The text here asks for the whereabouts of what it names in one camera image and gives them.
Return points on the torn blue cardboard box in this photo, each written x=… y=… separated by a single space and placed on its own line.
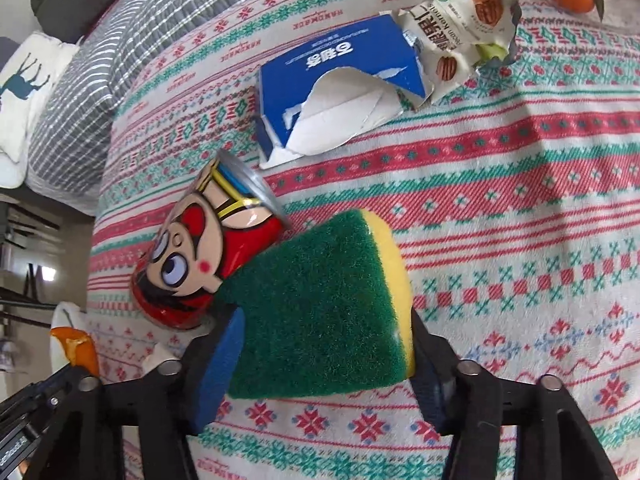
x=320 y=70

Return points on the red cartoon can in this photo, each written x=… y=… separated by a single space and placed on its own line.
x=190 y=260

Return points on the green yellow sponge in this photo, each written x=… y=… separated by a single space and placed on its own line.
x=320 y=310

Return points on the orange foil wrapper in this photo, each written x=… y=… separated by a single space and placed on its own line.
x=75 y=350

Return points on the white deer print pillow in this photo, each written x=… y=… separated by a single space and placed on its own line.
x=30 y=85

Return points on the white nut snack wrapper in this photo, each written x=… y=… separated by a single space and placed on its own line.
x=450 y=25

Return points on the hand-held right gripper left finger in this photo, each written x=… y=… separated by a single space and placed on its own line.
x=215 y=385

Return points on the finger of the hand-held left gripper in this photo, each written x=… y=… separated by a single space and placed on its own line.
x=52 y=390

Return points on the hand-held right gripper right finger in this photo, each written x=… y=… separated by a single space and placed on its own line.
x=430 y=405

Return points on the white blanket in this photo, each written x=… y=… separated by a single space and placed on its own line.
x=10 y=170

